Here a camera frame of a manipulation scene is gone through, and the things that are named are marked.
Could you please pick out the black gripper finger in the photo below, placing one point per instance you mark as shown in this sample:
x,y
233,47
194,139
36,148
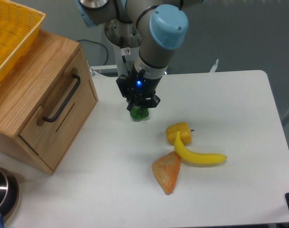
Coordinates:
x,y
148,100
126,86

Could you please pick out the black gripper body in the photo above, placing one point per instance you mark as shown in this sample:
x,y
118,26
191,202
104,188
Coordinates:
x,y
139,86

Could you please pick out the wooden top drawer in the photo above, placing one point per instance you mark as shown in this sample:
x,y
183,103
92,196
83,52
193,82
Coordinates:
x,y
60,116

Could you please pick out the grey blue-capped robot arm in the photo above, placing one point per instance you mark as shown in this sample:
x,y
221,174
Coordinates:
x,y
162,26

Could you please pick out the wooden drawer cabinet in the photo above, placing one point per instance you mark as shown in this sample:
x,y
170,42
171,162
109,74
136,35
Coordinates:
x,y
26,86

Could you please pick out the green toy bell pepper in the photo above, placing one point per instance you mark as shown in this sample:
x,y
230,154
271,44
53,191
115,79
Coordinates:
x,y
138,113

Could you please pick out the yellow toy bell pepper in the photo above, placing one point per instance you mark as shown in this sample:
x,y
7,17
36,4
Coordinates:
x,y
183,128

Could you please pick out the yellow toy banana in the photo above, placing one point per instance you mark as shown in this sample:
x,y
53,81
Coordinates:
x,y
204,159

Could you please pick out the orange toy bread slice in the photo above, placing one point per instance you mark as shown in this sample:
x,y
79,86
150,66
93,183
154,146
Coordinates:
x,y
166,170

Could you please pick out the yellow plastic basket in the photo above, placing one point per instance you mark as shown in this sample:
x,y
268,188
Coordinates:
x,y
19,26

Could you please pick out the steel pot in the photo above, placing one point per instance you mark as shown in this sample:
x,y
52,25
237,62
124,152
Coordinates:
x,y
9,194

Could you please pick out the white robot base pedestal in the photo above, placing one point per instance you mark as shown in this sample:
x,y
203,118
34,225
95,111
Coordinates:
x,y
126,41

